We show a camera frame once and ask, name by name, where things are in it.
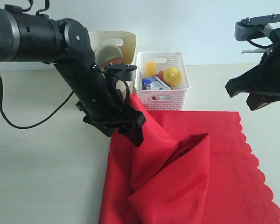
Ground white ceramic bowl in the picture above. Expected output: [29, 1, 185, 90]
[95, 45, 123, 67]

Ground brown wooden plate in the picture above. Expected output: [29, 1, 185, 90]
[100, 57, 124, 69]

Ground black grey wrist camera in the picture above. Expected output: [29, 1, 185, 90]
[234, 14, 280, 42]

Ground red sausage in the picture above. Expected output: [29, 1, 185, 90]
[155, 71, 164, 80]

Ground blue white milk carton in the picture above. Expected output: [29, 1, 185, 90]
[142, 76, 171, 90]

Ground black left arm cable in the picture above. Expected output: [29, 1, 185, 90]
[0, 59, 74, 129]

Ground cream plastic bin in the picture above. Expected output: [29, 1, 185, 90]
[87, 31, 137, 98]

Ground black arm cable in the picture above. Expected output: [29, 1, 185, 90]
[247, 38, 275, 49]
[0, 59, 74, 129]

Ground yellow lemon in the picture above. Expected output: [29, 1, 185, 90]
[163, 67, 182, 86]

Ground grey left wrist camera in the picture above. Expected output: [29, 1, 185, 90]
[104, 64, 137, 82]

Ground yellow cheese wedge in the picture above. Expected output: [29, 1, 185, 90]
[144, 62, 156, 77]

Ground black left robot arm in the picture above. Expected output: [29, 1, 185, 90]
[0, 1, 146, 147]

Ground white perforated plastic basket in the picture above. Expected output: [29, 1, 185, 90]
[134, 51, 190, 111]

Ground red table cloth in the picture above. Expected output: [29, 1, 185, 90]
[99, 95, 280, 224]

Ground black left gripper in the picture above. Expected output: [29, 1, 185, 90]
[75, 77, 146, 147]

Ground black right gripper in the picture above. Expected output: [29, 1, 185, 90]
[225, 28, 280, 111]

